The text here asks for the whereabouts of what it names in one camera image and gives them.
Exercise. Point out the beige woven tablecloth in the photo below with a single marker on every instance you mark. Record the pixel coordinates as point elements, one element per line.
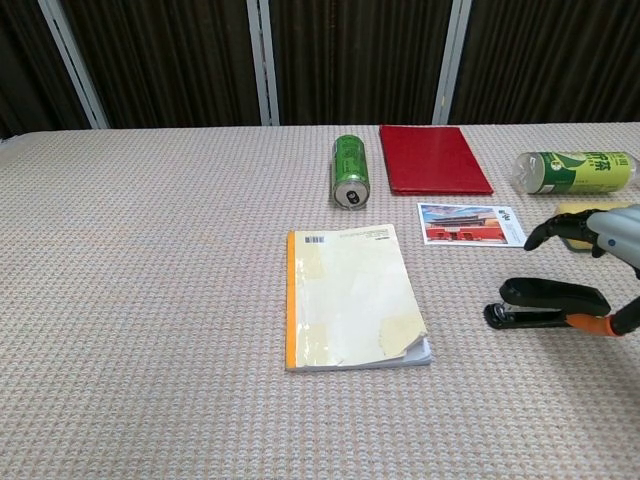
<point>150,300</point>

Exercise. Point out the red folder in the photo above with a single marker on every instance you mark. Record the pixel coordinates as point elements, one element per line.
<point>432,160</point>

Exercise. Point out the plastic bottle with green label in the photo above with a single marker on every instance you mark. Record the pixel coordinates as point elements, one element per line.
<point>580,172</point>

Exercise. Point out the black stapler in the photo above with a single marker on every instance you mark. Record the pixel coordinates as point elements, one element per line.
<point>550,292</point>

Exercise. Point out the green drink can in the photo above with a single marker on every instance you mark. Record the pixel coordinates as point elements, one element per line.
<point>349,165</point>

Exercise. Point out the yellow sponge with square hole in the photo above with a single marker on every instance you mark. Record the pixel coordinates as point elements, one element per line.
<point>580,207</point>

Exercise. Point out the grey metal post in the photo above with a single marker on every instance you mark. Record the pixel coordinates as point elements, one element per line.
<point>452,65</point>
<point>75,65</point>
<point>265,65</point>

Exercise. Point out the postcard with red palace photo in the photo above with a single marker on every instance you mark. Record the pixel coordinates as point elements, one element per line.
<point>467,225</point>

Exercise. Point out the cream notebook orange spine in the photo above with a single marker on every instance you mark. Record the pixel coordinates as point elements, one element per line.
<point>350,295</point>

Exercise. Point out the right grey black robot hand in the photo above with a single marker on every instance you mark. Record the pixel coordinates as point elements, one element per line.
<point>617,225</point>

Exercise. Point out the dark brown pleated curtain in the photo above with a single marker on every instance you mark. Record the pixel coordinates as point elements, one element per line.
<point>350,55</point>

